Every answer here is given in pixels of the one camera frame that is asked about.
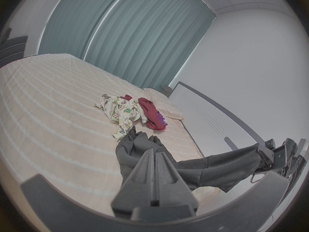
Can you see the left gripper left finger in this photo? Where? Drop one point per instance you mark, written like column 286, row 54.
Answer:
column 141, row 182

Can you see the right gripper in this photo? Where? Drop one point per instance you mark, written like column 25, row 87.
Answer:
column 277, row 157

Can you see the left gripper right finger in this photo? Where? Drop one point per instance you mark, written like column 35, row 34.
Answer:
column 171, row 182

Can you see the black T-shirt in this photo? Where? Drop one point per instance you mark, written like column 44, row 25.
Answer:
column 217, row 168

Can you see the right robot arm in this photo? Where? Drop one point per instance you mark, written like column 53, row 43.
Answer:
column 295, row 163

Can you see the bed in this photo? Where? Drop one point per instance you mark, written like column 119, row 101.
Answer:
column 60, row 119

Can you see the purple garment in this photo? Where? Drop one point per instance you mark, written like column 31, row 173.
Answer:
column 161, row 118

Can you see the dark red garment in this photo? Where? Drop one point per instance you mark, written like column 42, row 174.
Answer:
column 151, row 112

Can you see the white printed pyjama top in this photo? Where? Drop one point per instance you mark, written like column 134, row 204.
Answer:
column 120, row 112

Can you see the cream pillow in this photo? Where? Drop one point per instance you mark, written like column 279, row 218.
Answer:
column 164, row 104

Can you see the grey bedside table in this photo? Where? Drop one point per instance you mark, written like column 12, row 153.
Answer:
column 166, row 89

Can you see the blue-green curtain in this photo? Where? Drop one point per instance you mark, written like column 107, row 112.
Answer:
column 149, row 37
column 72, row 20

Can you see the dark grey chest of drawers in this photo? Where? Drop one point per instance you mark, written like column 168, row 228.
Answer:
column 12, row 49

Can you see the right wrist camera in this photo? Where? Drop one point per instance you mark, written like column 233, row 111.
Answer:
column 270, row 144

